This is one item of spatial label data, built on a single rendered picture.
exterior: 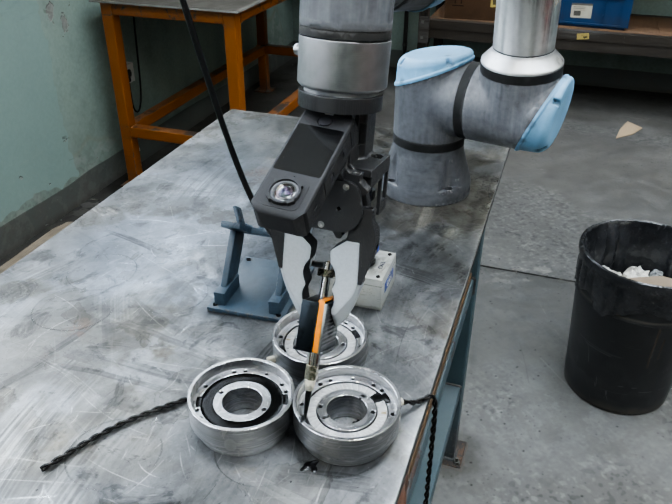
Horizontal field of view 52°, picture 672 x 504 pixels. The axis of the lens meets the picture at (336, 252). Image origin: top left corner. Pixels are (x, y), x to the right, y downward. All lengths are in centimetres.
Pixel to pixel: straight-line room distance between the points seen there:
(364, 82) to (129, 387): 42
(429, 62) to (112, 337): 59
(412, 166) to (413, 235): 13
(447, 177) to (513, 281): 137
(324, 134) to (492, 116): 51
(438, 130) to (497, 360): 113
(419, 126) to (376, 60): 54
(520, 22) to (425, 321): 42
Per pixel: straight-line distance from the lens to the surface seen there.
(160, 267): 99
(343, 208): 59
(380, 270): 87
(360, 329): 79
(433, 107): 108
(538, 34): 101
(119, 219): 113
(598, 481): 184
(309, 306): 63
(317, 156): 55
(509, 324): 226
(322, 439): 66
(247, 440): 67
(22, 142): 278
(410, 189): 112
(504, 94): 102
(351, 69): 55
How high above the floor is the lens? 131
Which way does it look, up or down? 31 degrees down
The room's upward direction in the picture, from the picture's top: straight up
